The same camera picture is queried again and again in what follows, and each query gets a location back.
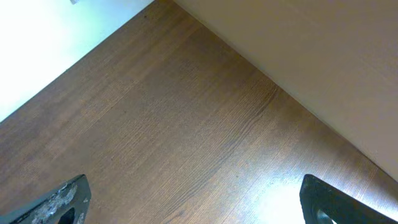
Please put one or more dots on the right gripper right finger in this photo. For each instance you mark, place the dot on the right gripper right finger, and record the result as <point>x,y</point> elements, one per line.
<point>323,203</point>

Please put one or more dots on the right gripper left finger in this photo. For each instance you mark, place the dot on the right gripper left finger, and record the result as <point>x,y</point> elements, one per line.
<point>68,203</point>

